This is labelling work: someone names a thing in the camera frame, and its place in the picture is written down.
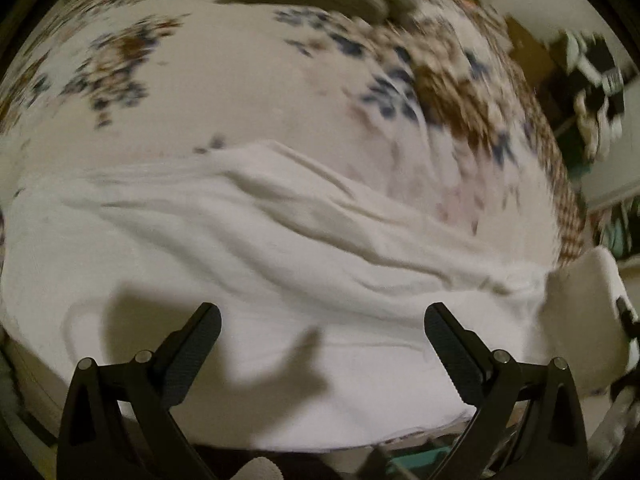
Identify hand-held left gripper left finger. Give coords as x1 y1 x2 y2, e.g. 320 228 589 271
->
56 302 222 480

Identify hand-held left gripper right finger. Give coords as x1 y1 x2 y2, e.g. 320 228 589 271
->
424 302 588 480

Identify white towel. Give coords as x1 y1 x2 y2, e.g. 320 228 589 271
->
0 140 556 452

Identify teal object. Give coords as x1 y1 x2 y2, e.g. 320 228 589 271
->
387 447 453 480

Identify black and white clutter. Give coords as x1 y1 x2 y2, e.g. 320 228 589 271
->
560 30 628 161

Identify brown cardboard box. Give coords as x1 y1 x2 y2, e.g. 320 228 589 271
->
504 15 563 111

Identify floral bed sheet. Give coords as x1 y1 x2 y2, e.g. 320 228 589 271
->
0 0 590 273

